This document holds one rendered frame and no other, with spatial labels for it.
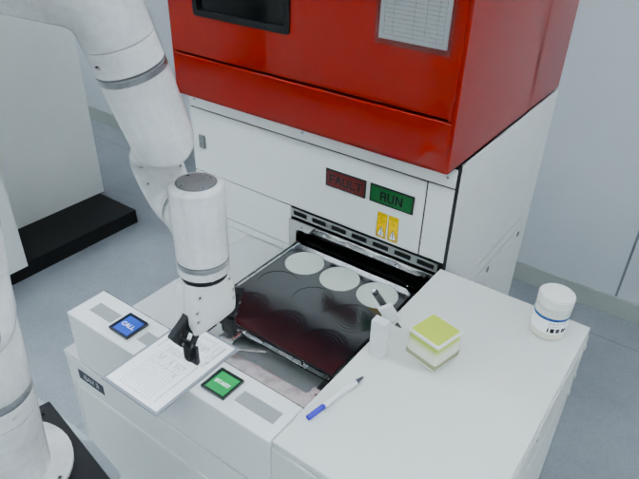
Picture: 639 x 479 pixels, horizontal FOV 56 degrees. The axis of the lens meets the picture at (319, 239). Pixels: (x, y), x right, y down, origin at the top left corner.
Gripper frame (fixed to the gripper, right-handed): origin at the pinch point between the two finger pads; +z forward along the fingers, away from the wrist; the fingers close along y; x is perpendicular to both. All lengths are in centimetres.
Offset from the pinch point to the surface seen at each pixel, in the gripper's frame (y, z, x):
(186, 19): -53, -37, -57
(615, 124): -206, 17, 24
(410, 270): -57, 12, 10
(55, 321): -46, 105, -152
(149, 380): 7.5, 8.8, -9.0
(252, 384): -3.3, 9.1, 6.2
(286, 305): -30.8, 15.1, -7.7
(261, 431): 3.7, 9.2, 14.3
